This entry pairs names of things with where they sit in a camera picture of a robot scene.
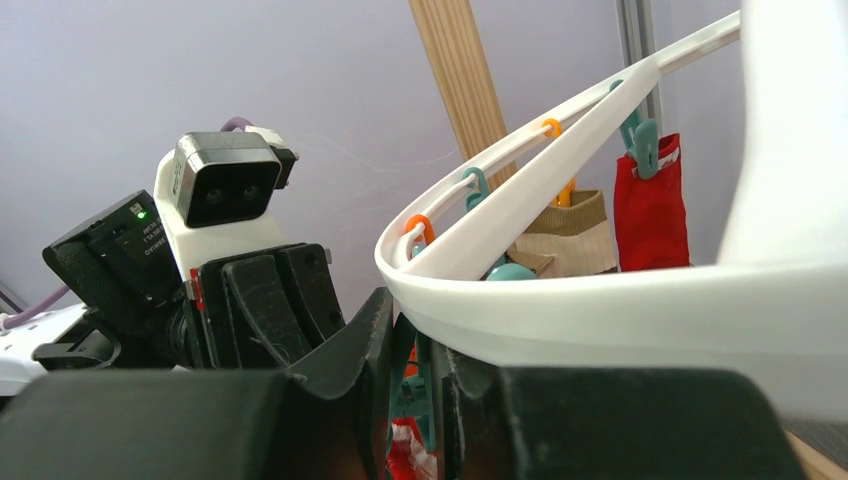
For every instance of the teal clothes peg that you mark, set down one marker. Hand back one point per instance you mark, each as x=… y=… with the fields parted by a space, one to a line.
x=641 y=140
x=411 y=393
x=479 y=188

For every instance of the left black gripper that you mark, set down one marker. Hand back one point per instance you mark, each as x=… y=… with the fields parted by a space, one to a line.
x=263 y=309

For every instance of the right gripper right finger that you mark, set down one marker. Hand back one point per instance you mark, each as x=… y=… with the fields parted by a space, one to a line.
x=603 y=423

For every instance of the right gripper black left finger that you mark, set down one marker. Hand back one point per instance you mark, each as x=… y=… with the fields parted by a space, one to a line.
x=325 y=417

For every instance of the white round clip hanger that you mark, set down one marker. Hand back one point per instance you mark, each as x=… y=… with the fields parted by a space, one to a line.
x=774 y=304

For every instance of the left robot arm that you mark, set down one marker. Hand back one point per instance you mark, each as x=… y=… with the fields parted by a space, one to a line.
x=119 y=263

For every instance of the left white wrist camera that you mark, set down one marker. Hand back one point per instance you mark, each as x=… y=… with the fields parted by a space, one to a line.
x=213 y=190

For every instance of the beige brown striped sock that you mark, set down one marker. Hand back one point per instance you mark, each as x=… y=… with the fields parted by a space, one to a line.
x=568 y=241

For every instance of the wooden hanger stand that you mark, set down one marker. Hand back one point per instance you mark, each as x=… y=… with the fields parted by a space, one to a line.
x=450 y=36

